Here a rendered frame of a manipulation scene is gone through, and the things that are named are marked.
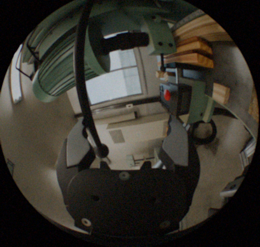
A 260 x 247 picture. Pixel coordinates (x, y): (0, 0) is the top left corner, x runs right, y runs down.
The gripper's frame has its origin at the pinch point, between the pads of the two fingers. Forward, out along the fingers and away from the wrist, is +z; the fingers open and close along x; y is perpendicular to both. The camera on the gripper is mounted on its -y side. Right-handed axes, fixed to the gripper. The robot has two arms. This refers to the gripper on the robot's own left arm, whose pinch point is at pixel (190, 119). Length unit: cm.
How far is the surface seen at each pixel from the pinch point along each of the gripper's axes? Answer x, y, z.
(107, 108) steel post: -116, -63, -65
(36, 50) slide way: 13, -87, 16
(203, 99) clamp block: 16.8, -25.5, 11.1
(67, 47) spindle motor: 15, -62, 12
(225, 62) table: 23.6, -31.2, 21.3
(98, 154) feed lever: 23, -49, -7
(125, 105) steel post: -115, -30, -48
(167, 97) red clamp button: 13.9, -36.2, 5.8
